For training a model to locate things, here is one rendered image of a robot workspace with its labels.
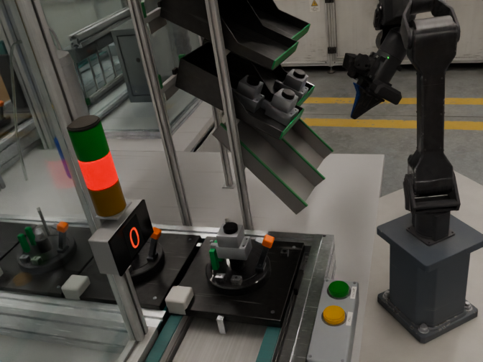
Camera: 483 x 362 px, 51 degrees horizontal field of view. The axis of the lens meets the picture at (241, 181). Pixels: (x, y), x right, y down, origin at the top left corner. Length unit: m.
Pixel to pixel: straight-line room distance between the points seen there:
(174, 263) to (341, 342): 0.42
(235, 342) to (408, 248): 0.38
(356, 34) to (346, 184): 3.50
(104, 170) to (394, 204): 0.91
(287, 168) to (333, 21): 3.74
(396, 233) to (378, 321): 0.21
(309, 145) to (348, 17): 3.57
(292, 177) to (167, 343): 0.52
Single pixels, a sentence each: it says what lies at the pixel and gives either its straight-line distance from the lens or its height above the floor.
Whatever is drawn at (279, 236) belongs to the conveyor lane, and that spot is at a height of 0.96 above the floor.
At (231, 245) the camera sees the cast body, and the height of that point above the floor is 1.06.
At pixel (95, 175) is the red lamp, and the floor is 1.34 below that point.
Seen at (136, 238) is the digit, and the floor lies 1.20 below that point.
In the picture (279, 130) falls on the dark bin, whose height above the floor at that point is 1.21.
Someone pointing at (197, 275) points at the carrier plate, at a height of 0.97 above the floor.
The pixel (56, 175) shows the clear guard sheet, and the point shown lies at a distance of 0.78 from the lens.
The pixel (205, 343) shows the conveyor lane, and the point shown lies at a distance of 1.05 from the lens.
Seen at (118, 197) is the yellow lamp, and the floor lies 1.29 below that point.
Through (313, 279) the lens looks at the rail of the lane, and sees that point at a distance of 1.09.
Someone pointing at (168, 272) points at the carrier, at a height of 0.97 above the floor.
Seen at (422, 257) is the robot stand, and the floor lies 1.06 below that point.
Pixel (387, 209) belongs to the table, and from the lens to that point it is 1.45.
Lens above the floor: 1.68
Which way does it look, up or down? 30 degrees down
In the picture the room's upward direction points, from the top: 9 degrees counter-clockwise
